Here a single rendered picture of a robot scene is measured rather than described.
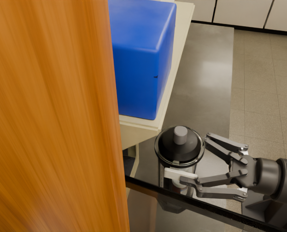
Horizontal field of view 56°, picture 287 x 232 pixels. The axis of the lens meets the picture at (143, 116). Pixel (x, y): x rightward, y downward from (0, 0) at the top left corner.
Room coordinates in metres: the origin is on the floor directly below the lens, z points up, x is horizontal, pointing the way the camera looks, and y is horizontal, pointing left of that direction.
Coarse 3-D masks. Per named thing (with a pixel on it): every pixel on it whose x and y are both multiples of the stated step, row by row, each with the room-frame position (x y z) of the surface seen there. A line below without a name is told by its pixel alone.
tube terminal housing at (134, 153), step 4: (136, 144) 0.50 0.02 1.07; (128, 148) 0.50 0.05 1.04; (132, 148) 0.53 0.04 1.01; (136, 148) 0.50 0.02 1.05; (128, 152) 0.50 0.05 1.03; (132, 152) 0.51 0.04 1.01; (136, 152) 0.50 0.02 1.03; (128, 156) 0.49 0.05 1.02; (132, 156) 0.50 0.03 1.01; (136, 156) 0.50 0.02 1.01; (136, 160) 0.49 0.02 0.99; (136, 164) 0.49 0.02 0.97; (136, 168) 0.49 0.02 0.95; (132, 172) 0.45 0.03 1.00; (132, 176) 0.44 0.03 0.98
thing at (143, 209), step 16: (128, 192) 0.19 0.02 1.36; (144, 192) 0.18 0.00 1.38; (160, 192) 0.17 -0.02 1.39; (128, 208) 0.19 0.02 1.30; (144, 208) 0.18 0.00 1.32; (160, 208) 0.17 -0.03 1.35; (176, 208) 0.16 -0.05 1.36; (192, 208) 0.16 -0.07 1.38; (208, 208) 0.15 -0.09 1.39; (144, 224) 0.18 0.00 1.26; (160, 224) 0.17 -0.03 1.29; (176, 224) 0.16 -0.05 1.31; (192, 224) 0.15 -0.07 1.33; (208, 224) 0.15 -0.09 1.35; (224, 224) 0.14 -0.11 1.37; (240, 224) 0.13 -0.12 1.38; (256, 224) 0.13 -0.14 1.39
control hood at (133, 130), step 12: (180, 12) 0.46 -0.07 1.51; (192, 12) 0.46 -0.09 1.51; (180, 24) 0.41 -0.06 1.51; (180, 36) 0.37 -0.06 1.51; (180, 48) 0.34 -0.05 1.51; (168, 84) 0.26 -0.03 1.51; (168, 96) 0.24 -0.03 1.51; (120, 120) 0.20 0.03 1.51; (132, 120) 0.20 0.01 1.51; (144, 120) 0.20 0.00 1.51; (156, 120) 0.20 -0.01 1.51; (120, 132) 0.20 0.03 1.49; (132, 132) 0.19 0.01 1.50; (144, 132) 0.19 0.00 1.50; (156, 132) 0.19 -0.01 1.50; (132, 144) 0.19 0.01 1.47
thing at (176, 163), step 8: (168, 128) 0.40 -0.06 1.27; (200, 136) 0.37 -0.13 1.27; (160, 152) 0.33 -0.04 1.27; (200, 152) 0.33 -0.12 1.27; (160, 160) 0.32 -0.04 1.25; (168, 160) 0.31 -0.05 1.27; (192, 160) 0.31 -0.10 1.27; (176, 168) 0.31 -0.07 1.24; (184, 168) 0.31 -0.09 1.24; (192, 168) 0.31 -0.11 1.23; (176, 184) 0.31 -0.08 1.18; (184, 192) 0.31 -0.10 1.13; (192, 192) 0.33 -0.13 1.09
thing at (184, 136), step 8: (176, 128) 0.36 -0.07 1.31; (184, 128) 0.36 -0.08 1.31; (160, 136) 0.37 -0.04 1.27; (168, 136) 0.36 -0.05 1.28; (176, 136) 0.34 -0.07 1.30; (184, 136) 0.34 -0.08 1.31; (192, 136) 0.36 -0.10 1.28; (160, 144) 0.35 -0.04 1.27; (168, 144) 0.34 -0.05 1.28; (176, 144) 0.34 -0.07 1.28; (184, 144) 0.34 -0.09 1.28; (192, 144) 0.34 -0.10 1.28; (200, 144) 0.35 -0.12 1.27; (168, 152) 0.32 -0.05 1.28; (176, 152) 0.32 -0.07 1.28; (184, 152) 0.32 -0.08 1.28; (192, 152) 0.32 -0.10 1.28; (176, 160) 0.31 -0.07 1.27; (184, 160) 0.31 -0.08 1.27
